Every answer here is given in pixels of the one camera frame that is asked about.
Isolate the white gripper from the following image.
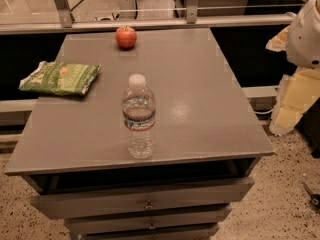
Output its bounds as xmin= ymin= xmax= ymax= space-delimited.
xmin=265 ymin=0 xmax=320 ymax=136

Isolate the green jalapeno chip bag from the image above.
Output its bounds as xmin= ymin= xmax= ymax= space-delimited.
xmin=19 ymin=61 xmax=101 ymax=96

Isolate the clear plastic water bottle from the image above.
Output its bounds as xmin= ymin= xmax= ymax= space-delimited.
xmin=121 ymin=74 xmax=156 ymax=159

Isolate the black tool on floor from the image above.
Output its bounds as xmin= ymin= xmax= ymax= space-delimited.
xmin=303 ymin=183 xmax=320 ymax=209

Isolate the red apple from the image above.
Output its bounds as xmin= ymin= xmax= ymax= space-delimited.
xmin=115 ymin=25 xmax=137 ymax=49

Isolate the middle grey drawer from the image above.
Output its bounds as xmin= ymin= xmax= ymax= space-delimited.
xmin=65 ymin=204 xmax=231 ymax=234

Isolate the grey drawer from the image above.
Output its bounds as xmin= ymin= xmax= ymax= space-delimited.
xmin=65 ymin=204 xmax=231 ymax=234
xmin=81 ymin=223 xmax=219 ymax=240
xmin=31 ymin=177 xmax=254 ymax=219

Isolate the bottom grey drawer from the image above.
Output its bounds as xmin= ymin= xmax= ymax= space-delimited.
xmin=81 ymin=223 xmax=219 ymax=240

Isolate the grey drawer cabinet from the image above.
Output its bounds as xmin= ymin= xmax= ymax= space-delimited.
xmin=6 ymin=29 xmax=273 ymax=240

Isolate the top grey drawer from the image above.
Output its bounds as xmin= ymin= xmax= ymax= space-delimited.
xmin=31 ymin=177 xmax=254 ymax=219

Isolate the white cable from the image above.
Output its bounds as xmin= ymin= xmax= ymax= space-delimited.
xmin=253 ymin=107 xmax=276 ymax=116

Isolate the metal guard rail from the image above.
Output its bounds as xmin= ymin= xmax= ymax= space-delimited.
xmin=0 ymin=0 xmax=308 ymax=35

